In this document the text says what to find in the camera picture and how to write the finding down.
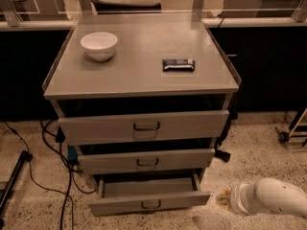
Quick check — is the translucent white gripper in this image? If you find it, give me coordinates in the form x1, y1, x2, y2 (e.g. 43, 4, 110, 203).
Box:
216, 183, 255, 217

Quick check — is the grey bottom drawer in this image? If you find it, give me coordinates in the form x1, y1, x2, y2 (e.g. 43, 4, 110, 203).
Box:
89, 174, 210, 216

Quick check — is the grey drawer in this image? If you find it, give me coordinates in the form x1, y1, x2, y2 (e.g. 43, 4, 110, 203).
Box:
89, 174, 210, 216
59, 110, 228, 145
79, 149, 215, 174

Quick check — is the grey middle drawer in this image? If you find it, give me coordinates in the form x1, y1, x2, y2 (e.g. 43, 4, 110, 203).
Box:
79, 149, 215, 174

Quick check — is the grey top drawer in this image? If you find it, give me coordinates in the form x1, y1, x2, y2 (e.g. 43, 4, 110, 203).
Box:
59, 110, 228, 145

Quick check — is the grey drawer cabinet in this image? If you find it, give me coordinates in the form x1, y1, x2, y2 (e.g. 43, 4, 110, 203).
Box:
41, 11, 243, 217

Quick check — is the black power plug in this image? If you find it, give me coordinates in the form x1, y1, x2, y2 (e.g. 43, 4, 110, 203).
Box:
214, 149, 231, 163

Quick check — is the wheeled cart base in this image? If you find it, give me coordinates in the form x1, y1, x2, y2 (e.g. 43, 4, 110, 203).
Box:
275, 107, 307, 147

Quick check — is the dark blue snack bar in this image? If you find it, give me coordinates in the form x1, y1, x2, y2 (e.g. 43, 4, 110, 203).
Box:
162, 58, 196, 72

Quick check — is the blue box behind cabinet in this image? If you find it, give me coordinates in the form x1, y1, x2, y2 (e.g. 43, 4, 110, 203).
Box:
67, 146, 78, 163

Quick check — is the white ceramic bowl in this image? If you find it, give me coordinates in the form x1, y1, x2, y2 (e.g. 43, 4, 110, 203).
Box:
81, 32, 118, 62

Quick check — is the black stand leg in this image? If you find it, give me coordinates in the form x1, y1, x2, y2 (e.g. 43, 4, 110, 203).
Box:
0, 150, 33, 230

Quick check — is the black floor cable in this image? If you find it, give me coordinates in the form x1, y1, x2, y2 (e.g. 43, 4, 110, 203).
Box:
3, 119, 97, 230

